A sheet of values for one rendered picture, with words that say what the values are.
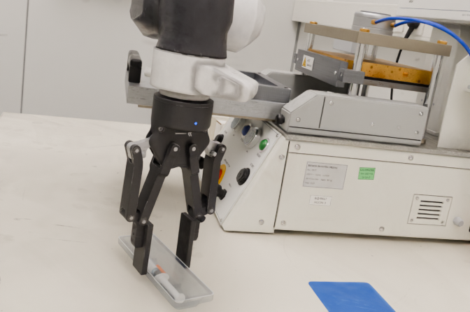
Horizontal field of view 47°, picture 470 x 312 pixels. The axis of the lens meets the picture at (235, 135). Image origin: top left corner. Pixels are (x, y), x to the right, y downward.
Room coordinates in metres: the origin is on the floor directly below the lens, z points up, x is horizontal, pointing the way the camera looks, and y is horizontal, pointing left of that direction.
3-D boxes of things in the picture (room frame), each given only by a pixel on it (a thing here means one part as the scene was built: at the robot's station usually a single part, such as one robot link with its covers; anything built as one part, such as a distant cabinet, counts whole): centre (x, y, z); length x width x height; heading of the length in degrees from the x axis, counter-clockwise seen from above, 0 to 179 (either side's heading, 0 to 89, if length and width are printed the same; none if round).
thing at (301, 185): (1.06, -0.23, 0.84); 0.53 x 0.37 x 0.17; 104
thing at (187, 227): (0.68, 0.04, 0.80); 0.03 x 0.01 x 0.07; 35
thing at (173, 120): (0.66, 0.07, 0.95); 0.08 x 0.08 x 0.09
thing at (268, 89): (1.01, 0.02, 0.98); 0.20 x 0.17 x 0.03; 14
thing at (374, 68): (1.07, -0.23, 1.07); 0.22 x 0.17 x 0.10; 14
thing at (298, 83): (1.19, -0.13, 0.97); 0.25 x 0.05 x 0.07; 104
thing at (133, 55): (0.97, 0.20, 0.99); 0.15 x 0.02 x 0.04; 14
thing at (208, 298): (0.66, 0.07, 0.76); 0.18 x 0.06 x 0.02; 35
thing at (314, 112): (0.92, -0.19, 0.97); 0.26 x 0.05 x 0.07; 104
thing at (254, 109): (1.00, 0.07, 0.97); 0.30 x 0.22 x 0.08; 104
